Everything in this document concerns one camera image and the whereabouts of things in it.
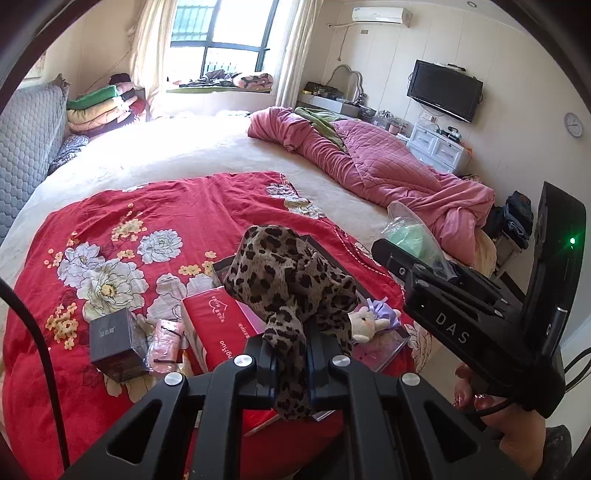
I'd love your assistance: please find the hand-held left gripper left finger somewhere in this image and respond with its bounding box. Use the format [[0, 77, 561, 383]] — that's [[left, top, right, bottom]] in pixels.
[[60, 335, 296, 480]]

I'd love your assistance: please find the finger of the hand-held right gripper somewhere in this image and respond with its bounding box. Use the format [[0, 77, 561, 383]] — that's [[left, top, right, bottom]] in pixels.
[[434, 258, 462, 283], [372, 239, 525, 319]]

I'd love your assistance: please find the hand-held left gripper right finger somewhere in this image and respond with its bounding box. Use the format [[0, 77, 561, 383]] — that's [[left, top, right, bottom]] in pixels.
[[295, 330, 529, 480]]

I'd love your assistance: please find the plush bear with green dress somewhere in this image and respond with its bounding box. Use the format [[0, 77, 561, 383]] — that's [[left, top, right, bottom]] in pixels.
[[381, 202, 451, 273]]

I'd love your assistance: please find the plush bear with purple dress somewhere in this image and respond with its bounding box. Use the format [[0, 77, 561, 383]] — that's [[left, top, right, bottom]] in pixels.
[[348, 298, 402, 343]]

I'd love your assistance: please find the leopard print cloth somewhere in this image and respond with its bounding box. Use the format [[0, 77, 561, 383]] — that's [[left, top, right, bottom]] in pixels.
[[224, 224, 360, 421]]

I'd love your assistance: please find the pink tray box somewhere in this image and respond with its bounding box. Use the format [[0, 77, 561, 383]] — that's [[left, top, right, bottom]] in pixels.
[[211, 234, 411, 372]]

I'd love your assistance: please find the person's right hand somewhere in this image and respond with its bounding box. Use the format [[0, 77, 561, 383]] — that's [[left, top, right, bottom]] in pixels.
[[455, 364, 549, 476]]

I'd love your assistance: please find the wooden stool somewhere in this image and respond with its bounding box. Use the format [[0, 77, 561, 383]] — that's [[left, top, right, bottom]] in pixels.
[[496, 237, 527, 278]]

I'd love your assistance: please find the red tissue box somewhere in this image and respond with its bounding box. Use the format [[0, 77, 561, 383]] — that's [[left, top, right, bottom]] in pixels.
[[181, 285, 278, 416]]

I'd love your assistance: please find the pile of dark clothes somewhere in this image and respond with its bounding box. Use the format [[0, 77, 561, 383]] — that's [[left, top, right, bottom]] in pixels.
[[489, 191, 535, 250]]

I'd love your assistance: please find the pink quilt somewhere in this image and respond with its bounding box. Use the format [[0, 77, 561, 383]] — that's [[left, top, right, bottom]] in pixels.
[[248, 106, 496, 266]]

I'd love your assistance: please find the pink cloth in clear bag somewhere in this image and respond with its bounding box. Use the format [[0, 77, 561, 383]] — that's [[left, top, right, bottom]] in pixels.
[[148, 318, 188, 374]]

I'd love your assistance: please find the white drawer cabinet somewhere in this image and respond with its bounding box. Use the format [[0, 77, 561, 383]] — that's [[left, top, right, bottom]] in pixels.
[[406, 124, 472, 174]]

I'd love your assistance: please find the small dark box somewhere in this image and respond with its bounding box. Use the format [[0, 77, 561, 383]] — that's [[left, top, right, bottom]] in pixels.
[[89, 307, 151, 384]]

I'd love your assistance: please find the green blanket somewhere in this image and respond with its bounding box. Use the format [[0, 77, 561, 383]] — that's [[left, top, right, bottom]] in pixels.
[[294, 107, 347, 148]]

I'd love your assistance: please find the dressing table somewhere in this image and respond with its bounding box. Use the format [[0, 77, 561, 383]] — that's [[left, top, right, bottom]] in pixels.
[[298, 82, 411, 134]]

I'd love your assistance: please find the vanity mirror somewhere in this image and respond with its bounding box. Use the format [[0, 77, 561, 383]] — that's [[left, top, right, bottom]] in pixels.
[[330, 65, 365, 102]]

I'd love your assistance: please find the dark patterned box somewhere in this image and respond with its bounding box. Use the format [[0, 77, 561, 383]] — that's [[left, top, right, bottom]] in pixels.
[[305, 82, 347, 99]]

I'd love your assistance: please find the cream curtain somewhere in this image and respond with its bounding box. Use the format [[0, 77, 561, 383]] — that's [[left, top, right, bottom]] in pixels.
[[128, 0, 178, 121], [276, 0, 317, 112]]

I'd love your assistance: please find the patterned crumpled blanket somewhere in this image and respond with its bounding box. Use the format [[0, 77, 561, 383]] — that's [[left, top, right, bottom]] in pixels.
[[180, 70, 273, 90]]

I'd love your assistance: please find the bed with cream sheet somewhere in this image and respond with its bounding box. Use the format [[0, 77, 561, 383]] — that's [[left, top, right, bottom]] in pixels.
[[0, 108, 497, 462]]

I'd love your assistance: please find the red floral blanket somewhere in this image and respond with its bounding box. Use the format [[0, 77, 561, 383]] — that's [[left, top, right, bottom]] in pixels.
[[2, 172, 430, 472]]

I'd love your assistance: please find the white air conditioner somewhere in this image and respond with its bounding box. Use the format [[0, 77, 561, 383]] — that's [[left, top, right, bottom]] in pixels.
[[351, 7, 413, 26]]

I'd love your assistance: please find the window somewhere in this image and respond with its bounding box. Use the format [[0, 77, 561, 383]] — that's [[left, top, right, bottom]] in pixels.
[[171, 0, 280, 86]]

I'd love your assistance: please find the dark patterned pillow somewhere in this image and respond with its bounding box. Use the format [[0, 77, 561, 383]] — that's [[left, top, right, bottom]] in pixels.
[[48, 135, 89, 174]]

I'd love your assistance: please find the stack of folded blankets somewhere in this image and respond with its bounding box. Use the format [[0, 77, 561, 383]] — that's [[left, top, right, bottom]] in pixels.
[[67, 74, 151, 137]]

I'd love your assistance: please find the grey quilted headboard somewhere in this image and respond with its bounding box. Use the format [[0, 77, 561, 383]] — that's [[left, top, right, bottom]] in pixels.
[[0, 83, 70, 243]]

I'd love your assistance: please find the black cable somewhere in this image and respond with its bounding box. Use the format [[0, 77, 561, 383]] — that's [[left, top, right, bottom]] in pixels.
[[561, 348, 591, 386], [0, 279, 70, 467]]

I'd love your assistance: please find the black wall television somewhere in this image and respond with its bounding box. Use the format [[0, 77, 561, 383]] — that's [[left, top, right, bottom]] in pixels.
[[407, 60, 484, 124]]

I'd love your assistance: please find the air conditioner hose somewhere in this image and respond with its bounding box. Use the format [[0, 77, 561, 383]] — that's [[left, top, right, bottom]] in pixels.
[[328, 23, 352, 63]]

